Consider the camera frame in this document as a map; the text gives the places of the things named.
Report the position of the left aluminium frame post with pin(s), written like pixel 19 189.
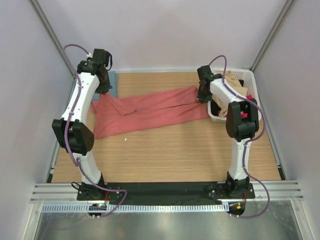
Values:
pixel 50 31

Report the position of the right aluminium frame post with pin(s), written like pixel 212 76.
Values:
pixel 279 21

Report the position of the aluminium front rail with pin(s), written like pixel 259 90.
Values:
pixel 281 190

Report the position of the magenta pink t-shirt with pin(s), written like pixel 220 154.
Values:
pixel 223 112

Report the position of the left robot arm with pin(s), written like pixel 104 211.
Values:
pixel 71 130

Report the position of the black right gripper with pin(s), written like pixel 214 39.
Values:
pixel 202 98

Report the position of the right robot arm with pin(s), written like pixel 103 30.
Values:
pixel 242 123

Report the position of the salmon red t-shirt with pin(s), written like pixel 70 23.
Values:
pixel 135 113

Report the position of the black garment in basket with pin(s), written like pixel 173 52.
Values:
pixel 214 106

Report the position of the aluminium frame post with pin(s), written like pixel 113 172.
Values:
pixel 279 21
pixel 50 31

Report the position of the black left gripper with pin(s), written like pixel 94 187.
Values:
pixel 104 89

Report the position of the folded blue-grey t-shirt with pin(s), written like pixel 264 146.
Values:
pixel 113 82

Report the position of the perforated cable duct strip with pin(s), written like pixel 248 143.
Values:
pixel 99 208

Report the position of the beige t-shirt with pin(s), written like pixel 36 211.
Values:
pixel 236 85

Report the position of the white plastic laundry basket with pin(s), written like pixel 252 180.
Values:
pixel 249 82

